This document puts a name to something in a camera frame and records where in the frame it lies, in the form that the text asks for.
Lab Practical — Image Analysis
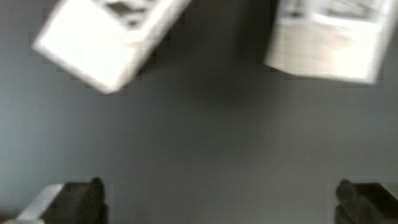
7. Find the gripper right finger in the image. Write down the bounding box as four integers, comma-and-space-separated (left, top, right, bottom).
334, 179, 398, 224

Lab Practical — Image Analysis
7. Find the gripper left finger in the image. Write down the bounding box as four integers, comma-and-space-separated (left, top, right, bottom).
16, 176, 110, 224

